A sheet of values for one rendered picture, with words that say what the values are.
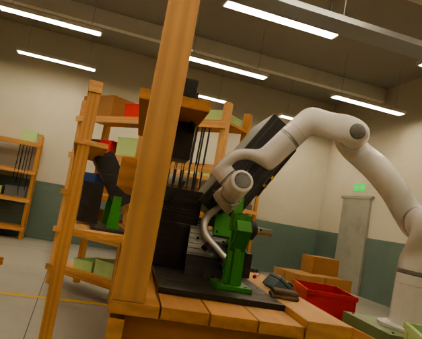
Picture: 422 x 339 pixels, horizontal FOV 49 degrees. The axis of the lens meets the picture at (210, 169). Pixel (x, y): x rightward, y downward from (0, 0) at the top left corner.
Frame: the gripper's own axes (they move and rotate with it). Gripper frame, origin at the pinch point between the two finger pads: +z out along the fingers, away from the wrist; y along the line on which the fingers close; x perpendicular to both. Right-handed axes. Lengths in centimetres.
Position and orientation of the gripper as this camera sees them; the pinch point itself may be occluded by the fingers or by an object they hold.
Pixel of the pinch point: (219, 206)
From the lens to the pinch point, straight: 193.2
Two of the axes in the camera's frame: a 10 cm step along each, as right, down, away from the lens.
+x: -7.6, 5.0, -4.2
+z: -2.4, 3.7, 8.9
